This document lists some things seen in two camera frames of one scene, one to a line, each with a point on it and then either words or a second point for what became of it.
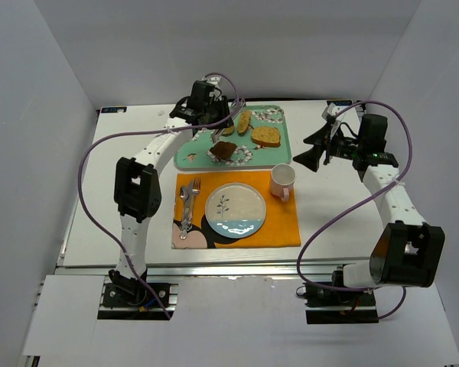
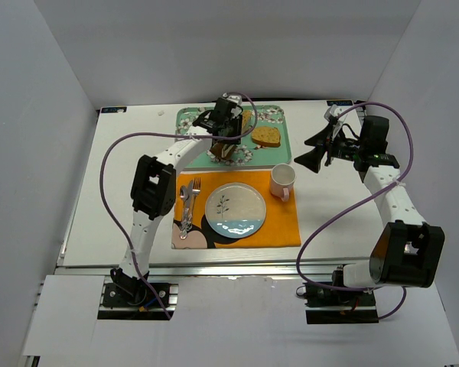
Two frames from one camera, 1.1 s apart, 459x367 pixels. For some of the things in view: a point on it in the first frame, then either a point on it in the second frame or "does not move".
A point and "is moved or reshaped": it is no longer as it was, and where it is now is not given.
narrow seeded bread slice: (244, 121) does not move
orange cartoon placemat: (280, 228) does not move
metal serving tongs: (215, 134) is moved or reshaped
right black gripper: (327, 144) does not move
